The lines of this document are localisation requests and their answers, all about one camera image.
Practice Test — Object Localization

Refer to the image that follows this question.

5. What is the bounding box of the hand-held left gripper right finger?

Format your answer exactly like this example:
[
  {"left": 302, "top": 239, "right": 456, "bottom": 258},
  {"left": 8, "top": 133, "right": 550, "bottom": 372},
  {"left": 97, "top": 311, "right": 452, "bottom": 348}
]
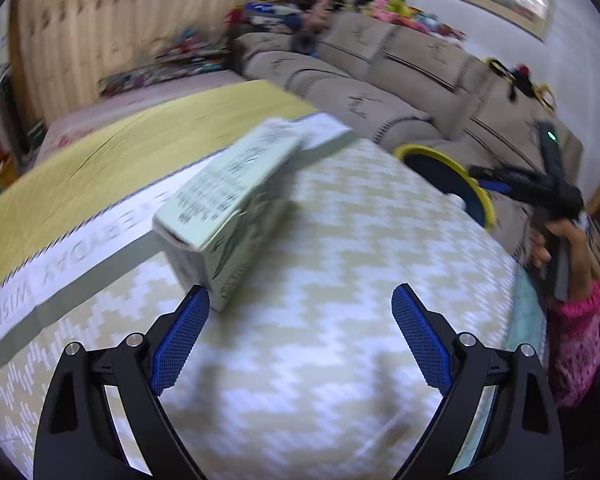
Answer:
[{"left": 391, "top": 282, "right": 566, "bottom": 480}]

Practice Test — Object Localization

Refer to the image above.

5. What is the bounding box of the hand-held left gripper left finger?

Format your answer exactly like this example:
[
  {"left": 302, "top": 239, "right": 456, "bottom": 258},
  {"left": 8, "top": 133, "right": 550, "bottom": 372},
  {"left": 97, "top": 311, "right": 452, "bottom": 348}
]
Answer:
[{"left": 32, "top": 284, "right": 212, "bottom": 480}]

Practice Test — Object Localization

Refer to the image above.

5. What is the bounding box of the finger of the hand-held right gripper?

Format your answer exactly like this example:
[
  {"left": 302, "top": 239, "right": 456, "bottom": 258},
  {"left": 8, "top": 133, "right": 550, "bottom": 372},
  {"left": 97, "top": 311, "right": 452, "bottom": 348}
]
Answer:
[{"left": 467, "top": 164, "right": 516, "bottom": 196}]

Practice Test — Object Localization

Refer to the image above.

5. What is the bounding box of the yellow bin with black bag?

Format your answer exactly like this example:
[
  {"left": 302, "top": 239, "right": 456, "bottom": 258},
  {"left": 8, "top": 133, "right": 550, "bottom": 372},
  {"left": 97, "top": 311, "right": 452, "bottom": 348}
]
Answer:
[{"left": 394, "top": 144, "right": 496, "bottom": 233}]

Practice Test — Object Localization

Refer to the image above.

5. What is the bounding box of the pale green milk carton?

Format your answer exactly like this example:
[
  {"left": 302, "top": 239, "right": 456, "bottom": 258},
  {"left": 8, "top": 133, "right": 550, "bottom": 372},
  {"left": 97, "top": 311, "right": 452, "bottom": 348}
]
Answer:
[{"left": 152, "top": 117, "right": 303, "bottom": 313}]

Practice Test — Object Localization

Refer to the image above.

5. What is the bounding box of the person's right hand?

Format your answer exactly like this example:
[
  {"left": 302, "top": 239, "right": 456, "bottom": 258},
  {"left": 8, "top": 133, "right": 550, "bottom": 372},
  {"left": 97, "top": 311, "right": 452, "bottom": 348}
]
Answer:
[{"left": 529, "top": 219, "right": 595, "bottom": 291}]

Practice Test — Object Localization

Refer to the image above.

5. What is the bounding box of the yellow black toy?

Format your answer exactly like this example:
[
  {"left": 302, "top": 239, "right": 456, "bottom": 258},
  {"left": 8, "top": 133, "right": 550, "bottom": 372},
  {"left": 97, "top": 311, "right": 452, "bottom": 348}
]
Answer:
[{"left": 484, "top": 57, "right": 557, "bottom": 111}]

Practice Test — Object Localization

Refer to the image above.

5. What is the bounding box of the zigzag patterned tablecloth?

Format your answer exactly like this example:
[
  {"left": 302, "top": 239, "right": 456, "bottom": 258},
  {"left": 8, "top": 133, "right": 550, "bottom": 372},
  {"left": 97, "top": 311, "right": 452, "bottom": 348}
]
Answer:
[{"left": 0, "top": 80, "right": 548, "bottom": 480}]

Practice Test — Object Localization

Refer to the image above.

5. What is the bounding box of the beige sofa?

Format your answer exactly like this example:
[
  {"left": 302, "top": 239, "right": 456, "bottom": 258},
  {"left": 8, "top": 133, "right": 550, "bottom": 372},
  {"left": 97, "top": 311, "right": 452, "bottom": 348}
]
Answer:
[{"left": 230, "top": 10, "right": 586, "bottom": 261}]

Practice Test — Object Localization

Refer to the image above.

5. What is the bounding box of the pile of plush toys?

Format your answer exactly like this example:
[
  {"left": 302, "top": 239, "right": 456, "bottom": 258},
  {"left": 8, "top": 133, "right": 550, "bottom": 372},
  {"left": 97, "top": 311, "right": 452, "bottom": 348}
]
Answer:
[{"left": 225, "top": 0, "right": 466, "bottom": 41}]

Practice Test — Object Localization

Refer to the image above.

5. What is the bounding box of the dark grey round cushion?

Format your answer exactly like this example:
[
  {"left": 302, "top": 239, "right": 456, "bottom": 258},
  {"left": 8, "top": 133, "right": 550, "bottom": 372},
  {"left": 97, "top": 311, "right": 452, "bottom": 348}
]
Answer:
[{"left": 292, "top": 30, "right": 321, "bottom": 56}]

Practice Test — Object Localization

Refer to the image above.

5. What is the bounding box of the low glass table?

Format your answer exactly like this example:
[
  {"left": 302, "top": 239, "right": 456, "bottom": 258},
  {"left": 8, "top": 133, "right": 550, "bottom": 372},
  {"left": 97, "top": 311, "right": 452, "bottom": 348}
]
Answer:
[{"left": 97, "top": 35, "right": 233, "bottom": 96}]

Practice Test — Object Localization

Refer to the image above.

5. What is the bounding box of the blue white patterned bag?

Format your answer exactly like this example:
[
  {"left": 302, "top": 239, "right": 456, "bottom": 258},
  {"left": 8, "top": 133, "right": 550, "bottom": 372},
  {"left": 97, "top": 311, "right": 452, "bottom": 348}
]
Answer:
[{"left": 250, "top": 2, "right": 301, "bottom": 26}]

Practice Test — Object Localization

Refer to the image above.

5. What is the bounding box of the black tower fan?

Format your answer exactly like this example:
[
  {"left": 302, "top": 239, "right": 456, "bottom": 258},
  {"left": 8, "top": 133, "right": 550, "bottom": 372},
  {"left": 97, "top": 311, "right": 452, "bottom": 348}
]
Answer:
[{"left": 0, "top": 62, "right": 21, "bottom": 148}]

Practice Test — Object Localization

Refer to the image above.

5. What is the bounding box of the beige curtain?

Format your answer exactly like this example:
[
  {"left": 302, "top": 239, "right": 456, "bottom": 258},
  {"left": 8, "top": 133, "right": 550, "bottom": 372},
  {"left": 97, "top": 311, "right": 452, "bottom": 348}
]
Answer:
[{"left": 10, "top": 0, "right": 301, "bottom": 121}]

